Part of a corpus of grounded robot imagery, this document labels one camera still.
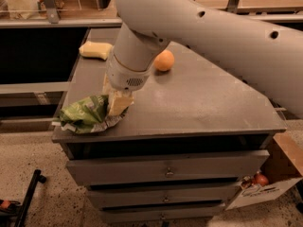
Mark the yellow sponge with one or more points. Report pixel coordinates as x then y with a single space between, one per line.
95 50

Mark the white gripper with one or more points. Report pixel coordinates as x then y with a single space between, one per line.
123 74

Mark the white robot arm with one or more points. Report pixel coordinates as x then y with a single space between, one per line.
267 56

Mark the middle grey drawer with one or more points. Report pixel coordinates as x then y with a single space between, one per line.
162 194

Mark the cardboard box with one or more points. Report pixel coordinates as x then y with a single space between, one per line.
283 169

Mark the metal shelf rail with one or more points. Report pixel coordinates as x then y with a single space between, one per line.
63 16

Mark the grey drawer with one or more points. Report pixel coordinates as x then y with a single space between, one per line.
162 194
164 212
160 168

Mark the white bag on shelf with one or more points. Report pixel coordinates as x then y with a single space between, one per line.
23 9

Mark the bottom grey drawer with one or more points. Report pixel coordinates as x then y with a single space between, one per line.
164 212

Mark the top grey drawer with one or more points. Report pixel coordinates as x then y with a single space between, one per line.
160 168

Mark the green jalapeno chip bag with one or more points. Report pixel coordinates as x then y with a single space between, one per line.
87 115

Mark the orange fruit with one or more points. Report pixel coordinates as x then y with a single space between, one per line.
164 61

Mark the red onion in box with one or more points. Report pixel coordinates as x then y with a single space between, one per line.
261 179

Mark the black stand on floor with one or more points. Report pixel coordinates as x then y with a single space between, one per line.
14 213

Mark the grey drawer cabinet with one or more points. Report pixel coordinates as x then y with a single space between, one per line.
194 108

